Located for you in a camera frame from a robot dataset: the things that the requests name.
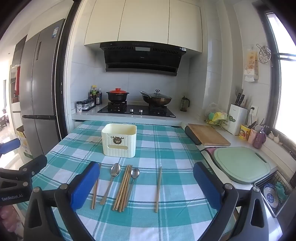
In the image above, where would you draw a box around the pink cup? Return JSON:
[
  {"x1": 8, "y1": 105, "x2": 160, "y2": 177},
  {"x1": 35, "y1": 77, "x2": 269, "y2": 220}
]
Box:
[{"x1": 248, "y1": 128, "x2": 258, "y2": 144}]

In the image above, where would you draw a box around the grey refrigerator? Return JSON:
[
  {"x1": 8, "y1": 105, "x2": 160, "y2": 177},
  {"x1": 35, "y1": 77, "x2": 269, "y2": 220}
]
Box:
[{"x1": 20, "y1": 19, "x2": 66, "y2": 160}]

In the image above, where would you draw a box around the hanging metal wire trivet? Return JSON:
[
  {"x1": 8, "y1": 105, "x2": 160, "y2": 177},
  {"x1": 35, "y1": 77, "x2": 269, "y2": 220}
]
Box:
[{"x1": 256, "y1": 44, "x2": 273, "y2": 67}]

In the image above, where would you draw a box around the person's left hand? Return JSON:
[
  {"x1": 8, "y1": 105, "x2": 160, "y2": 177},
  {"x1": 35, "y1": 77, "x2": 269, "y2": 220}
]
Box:
[{"x1": 0, "y1": 205, "x2": 25, "y2": 232}]

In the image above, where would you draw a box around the black wire dish rack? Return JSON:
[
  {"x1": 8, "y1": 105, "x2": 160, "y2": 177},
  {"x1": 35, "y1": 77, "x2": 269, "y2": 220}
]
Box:
[{"x1": 254, "y1": 170, "x2": 293, "y2": 217}]

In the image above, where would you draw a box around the teal dish cloth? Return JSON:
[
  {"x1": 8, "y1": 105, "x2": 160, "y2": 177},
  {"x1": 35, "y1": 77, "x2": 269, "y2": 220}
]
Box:
[{"x1": 275, "y1": 182, "x2": 289, "y2": 200}]

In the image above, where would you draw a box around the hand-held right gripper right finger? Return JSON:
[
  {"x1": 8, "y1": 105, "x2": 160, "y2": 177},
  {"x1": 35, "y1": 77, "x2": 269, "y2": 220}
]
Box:
[{"x1": 193, "y1": 161, "x2": 281, "y2": 241}]

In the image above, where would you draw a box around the yellow snack packet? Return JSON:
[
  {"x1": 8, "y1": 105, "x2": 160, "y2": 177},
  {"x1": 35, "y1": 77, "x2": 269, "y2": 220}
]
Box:
[{"x1": 239, "y1": 124, "x2": 251, "y2": 141}]

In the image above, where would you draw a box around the cardboard box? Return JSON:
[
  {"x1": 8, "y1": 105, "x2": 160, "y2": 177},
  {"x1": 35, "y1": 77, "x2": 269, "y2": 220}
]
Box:
[{"x1": 16, "y1": 125, "x2": 33, "y2": 159}]

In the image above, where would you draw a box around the black clay pot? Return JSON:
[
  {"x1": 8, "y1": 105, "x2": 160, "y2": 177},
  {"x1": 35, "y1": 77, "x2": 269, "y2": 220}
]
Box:
[{"x1": 106, "y1": 91, "x2": 130, "y2": 103}]

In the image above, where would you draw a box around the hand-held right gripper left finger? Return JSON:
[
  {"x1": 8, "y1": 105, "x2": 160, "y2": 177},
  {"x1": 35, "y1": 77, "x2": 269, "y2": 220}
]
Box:
[{"x1": 24, "y1": 161, "x2": 100, "y2": 241}]

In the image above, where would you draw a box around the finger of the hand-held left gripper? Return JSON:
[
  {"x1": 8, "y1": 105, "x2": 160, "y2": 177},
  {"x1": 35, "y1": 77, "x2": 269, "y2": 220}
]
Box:
[
  {"x1": 0, "y1": 154, "x2": 48, "y2": 189},
  {"x1": 0, "y1": 138, "x2": 21, "y2": 155}
]

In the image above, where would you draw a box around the hanging paper packet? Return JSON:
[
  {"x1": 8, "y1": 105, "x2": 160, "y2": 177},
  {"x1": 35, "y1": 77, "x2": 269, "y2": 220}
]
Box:
[{"x1": 244, "y1": 47, "x2": 259, "y2": 82}]

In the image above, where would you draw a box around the glass wok lid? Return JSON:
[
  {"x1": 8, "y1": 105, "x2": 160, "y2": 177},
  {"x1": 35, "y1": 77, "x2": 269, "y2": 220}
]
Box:
[{"x1": 142, "y1": 90, "x2": 172, "y2": 99}]

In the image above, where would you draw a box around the yellow cap sauce bottle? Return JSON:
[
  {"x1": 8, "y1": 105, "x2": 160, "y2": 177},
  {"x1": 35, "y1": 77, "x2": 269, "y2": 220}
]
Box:
[{"x1": 90, "y1": 85, "x2": 97, "y2": 106}]

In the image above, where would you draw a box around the small steel spoon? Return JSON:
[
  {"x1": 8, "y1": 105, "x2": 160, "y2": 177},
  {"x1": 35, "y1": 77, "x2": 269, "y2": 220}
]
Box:
[{"x1": 125, "y1": 168, "x2": 140, "y2": 208}]

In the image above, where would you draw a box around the black door frame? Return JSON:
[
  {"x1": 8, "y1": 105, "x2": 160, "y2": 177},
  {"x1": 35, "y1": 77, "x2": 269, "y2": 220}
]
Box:
[{"x1": 54, "y1": 0, "x2": 81, "y2": 139}]

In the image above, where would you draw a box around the cream ribbed utensil holder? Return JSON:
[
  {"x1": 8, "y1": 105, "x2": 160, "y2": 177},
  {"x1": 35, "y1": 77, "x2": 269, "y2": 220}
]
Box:
[{"x1": 101, "y1": 123, "x2": 137, "y2": 158}]

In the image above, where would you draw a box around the white kitchen counter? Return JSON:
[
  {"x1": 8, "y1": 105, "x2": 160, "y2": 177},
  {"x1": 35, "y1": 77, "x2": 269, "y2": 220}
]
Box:
[{"x1": 72, "y1": 103, "x2": 287, "y2": 186}]

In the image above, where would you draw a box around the white wall cabinet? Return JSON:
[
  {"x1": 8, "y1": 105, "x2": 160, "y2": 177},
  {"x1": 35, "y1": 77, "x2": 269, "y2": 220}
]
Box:
[{"x1": 84, "y1": 0, "x2": 204, "y2": 55}]

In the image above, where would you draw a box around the white knife block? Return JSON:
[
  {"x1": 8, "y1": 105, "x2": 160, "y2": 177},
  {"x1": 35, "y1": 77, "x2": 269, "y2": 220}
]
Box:
[{"x1": 228, "y1": 104, "x2": 248, "y2": 136}]

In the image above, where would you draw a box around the black gas cooktop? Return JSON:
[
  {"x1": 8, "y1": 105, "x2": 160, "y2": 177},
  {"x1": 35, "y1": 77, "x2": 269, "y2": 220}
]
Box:
[{"x1": 97, "y1": 102, "x2": 176, "y2": 118}]

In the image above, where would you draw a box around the dark metal wok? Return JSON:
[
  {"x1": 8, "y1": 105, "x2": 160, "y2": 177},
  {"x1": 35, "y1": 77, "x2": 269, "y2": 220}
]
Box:
[{"x1": 140, "y1": 91, "x2": 173, "y2": 107}]

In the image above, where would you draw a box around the large steel spoon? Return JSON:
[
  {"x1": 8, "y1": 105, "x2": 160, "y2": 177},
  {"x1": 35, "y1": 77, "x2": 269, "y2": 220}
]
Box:
[{"x1": 100, "y1": 163, "x2": 121, "y2": 205}]

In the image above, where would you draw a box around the blue patterned white bowl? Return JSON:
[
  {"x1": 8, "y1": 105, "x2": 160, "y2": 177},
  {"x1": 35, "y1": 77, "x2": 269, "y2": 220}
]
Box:
[{"x1": 263, "y1": 184, "x2": 280, "y2": 208}]

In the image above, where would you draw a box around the plastic bag of vegetables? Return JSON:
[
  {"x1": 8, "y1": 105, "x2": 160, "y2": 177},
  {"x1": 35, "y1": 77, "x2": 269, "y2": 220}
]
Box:
[{"x1": 204, "y1": 103, "x2": 235, "y2": 127}]

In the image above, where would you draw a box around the teal checkered tablecloth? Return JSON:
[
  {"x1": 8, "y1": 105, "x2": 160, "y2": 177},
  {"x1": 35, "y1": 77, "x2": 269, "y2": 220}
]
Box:
[{"x1": 30, "y1": 120, "x2": 236, "y2": 241}]

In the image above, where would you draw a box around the window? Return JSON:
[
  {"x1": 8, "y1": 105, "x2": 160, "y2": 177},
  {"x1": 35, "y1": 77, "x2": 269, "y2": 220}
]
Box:
[{"x1": 264, "y1": 11, "x2": 296, "y2": 144}]

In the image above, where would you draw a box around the wooden cutting board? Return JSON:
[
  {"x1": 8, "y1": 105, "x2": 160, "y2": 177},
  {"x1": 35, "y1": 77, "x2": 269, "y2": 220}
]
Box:
[{"x1": 188, "y1": 123, "x2": 231, "y2": 146}]

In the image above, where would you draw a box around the green cutting board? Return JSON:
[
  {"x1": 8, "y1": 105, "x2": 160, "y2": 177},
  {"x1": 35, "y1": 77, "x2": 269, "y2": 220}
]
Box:
[{"x1": 213, "y1": 146, "x2": 271, "y2": 184}]

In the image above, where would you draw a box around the black range hood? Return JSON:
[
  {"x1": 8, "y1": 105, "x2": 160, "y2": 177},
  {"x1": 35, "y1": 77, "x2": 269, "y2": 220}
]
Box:
[{"x1": 99, "y1": 42, "x2": 187, "y2": 77}]

